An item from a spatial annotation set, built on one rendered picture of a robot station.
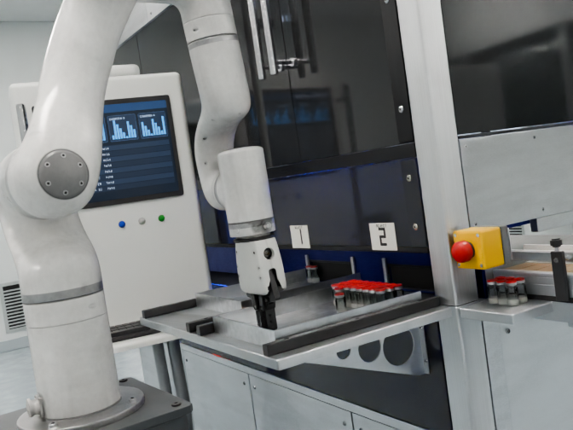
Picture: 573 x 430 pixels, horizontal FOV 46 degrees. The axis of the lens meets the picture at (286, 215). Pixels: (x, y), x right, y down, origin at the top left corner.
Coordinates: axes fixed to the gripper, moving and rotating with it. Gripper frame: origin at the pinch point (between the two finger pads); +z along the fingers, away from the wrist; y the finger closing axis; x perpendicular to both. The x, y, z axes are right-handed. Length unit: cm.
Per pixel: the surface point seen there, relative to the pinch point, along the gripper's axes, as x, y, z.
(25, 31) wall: -87, 544, -192
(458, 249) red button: -31.5, -18.6, -7.4
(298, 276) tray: -41, 53, 3
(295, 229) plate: -35, 42, -11
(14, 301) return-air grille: -36, 543, 50
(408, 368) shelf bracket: -30.3, -1.3, 17.7
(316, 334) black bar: -5.1, -8.2, 2.9
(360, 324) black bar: -14.8, -8.2, 3.7
